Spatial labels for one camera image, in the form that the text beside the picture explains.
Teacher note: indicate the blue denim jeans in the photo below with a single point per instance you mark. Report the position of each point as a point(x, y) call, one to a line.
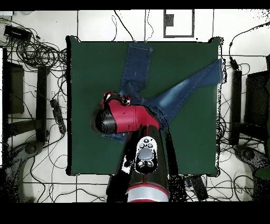
point(179, 95)

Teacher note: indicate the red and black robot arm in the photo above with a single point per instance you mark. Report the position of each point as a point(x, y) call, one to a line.
point(130, 118)

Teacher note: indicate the black flat device box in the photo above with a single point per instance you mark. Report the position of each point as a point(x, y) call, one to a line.
point(16, 33)

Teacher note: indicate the dark green table cloth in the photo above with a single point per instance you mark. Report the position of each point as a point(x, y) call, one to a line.
point(88, 74)

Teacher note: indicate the black power strip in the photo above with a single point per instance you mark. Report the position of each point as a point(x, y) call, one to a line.
point(58, 115)

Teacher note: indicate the black rectangular box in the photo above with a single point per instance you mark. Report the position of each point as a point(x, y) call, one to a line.
point(199, 188)

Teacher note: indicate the black metal frame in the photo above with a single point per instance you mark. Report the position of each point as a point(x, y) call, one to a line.
point(235, 105)
point(41, 95)

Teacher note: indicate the grey square frame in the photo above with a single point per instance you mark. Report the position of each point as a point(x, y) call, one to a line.
point(179, 36)

